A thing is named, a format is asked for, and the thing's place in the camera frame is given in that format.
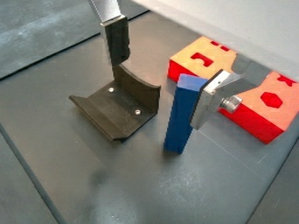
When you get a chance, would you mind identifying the red shape-sorter board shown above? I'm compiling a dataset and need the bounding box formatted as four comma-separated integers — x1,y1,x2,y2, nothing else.
168,37,299,144

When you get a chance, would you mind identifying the blue rectangular block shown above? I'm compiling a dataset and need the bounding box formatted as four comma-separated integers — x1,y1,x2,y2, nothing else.
163,73,207,154

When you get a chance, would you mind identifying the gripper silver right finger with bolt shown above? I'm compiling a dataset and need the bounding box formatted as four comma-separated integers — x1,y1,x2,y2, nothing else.
191,55,261,130

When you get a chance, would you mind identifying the black curved block holder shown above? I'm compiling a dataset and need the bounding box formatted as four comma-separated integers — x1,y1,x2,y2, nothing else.
70,65,162,141

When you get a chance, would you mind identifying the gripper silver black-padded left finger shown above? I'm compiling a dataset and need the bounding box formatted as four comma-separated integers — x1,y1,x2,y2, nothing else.
88,0,130,67

